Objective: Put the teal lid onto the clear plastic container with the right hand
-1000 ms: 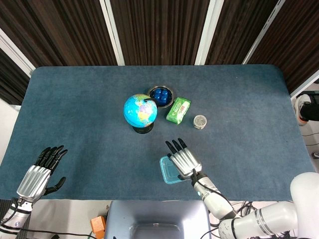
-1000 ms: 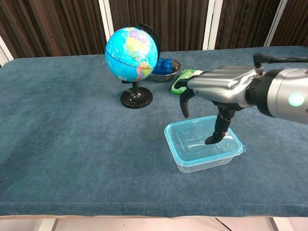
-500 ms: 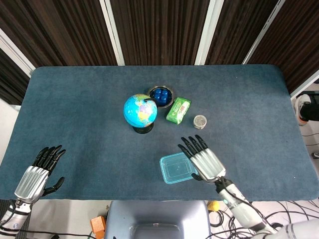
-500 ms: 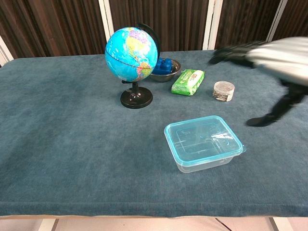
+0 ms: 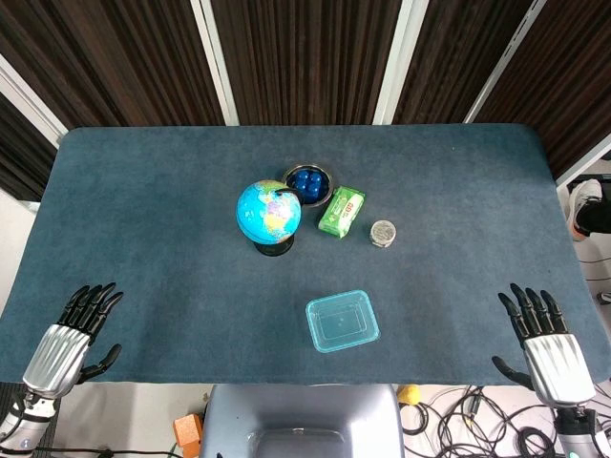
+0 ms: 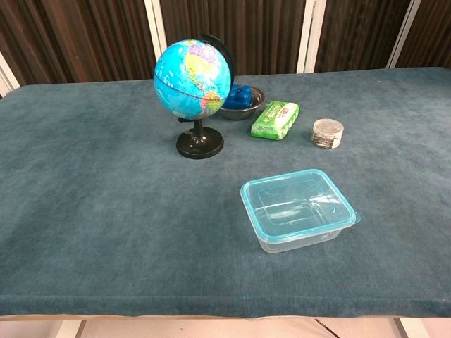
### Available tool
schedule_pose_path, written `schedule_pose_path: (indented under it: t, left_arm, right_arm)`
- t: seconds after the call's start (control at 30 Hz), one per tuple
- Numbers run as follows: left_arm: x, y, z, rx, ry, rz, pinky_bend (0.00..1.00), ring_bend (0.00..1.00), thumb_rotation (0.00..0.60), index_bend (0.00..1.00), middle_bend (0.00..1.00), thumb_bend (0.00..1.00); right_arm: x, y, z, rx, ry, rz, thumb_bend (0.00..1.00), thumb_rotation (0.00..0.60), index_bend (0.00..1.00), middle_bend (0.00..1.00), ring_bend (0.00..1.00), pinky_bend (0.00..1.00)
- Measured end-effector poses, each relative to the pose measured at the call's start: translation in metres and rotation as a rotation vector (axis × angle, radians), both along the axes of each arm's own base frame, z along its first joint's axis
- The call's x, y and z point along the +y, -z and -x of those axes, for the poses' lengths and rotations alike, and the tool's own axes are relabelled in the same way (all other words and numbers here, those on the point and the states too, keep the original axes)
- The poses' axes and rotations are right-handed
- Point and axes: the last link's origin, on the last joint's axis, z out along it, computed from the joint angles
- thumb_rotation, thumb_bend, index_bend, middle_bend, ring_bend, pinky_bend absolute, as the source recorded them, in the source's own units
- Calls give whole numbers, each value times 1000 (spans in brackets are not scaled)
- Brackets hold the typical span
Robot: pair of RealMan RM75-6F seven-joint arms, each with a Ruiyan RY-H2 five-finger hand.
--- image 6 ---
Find blue container lid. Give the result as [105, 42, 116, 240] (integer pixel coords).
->
[240, 168, 362, 244]

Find clear plastic container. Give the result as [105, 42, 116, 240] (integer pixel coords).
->
[252, 223, 355, 255]

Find small metal bowl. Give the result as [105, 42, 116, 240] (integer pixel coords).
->
[218, 86, 266, 121]

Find green wet wipes pack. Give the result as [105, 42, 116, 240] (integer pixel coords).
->
[250, 101, 301, 142]

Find blue toy blocks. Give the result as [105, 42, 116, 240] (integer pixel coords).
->
[222, 83, 253, 109]

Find desk globe with black stand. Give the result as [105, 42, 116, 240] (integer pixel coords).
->
[152, 33, 235, 160]

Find dark slatted partition panel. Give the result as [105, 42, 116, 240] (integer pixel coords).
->
[0, 0, 168, 89]
[297, 0, 422, 74]
[387, 0, 451, 70]
[154, 0, 318, 77]

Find blue table cloth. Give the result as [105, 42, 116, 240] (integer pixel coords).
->
[0, 66, 451, 320]

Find white table leg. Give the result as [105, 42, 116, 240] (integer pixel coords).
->
[393, 318, 430, 338]
[55, 318, 86, 338]

